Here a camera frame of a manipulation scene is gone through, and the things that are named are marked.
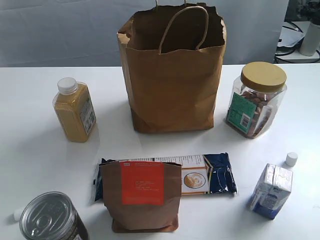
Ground brown pouch orange label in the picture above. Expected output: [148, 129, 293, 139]
[99, 160, 182, 233]

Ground brown paper shopping bag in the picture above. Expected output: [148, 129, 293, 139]
[117, 2, 227, 134]

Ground clear jar yellow lid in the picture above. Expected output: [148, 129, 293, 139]
[225, 61, 287, 139]

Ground white marshmallow left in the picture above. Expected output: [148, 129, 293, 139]
[13, 207, 24, 222]

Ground black cables in background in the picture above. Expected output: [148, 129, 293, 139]
[273, 20, 320, 64]

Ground navy blue flat packet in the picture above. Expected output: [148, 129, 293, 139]
[91, 152, 238, 203]

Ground blue white carton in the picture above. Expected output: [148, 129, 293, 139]
[249, 163, 293, 220]

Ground white cylinder in background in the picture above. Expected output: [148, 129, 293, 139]
[299, 21, 320, 57]

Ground yellow grain plastic bottle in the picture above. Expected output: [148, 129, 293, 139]
[52, 77, 96, 143]

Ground dark can silver lid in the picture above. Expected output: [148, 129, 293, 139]
[19, 191, 90, 240]

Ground small white bottle cap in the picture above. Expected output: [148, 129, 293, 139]
[285, 152, 298, 167]

